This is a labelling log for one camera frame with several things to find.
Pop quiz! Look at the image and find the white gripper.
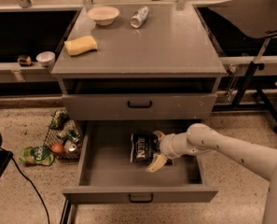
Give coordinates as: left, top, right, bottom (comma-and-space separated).
146, 131, 177, 173

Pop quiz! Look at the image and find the blue chip bag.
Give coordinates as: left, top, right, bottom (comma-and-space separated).
130, 132, 160, 164

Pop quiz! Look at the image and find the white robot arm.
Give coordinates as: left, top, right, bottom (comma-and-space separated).
146, 123, 277, 224

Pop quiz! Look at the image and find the open grey middle drawer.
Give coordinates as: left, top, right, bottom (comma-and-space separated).
63, 120, 218, 204

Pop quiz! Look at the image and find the closed grey upper drawer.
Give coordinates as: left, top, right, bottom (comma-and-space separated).
62, 94, 216, 120

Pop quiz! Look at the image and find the grey drawer cabinet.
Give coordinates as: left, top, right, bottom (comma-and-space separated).
51, 3, 225, 134

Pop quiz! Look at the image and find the green bag in basket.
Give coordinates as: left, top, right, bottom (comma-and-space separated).
49, 110, 69, 129

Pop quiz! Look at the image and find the green snack bag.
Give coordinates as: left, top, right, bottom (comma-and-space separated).
19, 146, 54, 166

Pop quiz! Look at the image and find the green can in basket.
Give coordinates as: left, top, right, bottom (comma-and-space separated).
66, 131, 80, 144

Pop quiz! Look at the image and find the red apple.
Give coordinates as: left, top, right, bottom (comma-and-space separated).
51, 144, 64, 154

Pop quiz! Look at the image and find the silver drink can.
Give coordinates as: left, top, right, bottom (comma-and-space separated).
131, 6, 149, 29

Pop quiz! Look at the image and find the yellow sponge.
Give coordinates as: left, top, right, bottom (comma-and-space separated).
64, 35, 98, 56

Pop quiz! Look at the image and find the small white cup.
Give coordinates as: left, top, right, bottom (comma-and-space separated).
36, 51, 55, 67

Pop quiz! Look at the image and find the beige paper bowl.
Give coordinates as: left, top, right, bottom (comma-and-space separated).
87, 7, 119, 26

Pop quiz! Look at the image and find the dark tape measure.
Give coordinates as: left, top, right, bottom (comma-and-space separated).
18, 55, 32, 66

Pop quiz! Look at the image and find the black tray stand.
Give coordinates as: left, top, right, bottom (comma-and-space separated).
201, 0, 277, 133

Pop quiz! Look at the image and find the wire basket on floor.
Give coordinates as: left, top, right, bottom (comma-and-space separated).
44, 120, 82, 161

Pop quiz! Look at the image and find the black cable on floor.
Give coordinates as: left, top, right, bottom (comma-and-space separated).
0, 147, 51, 224

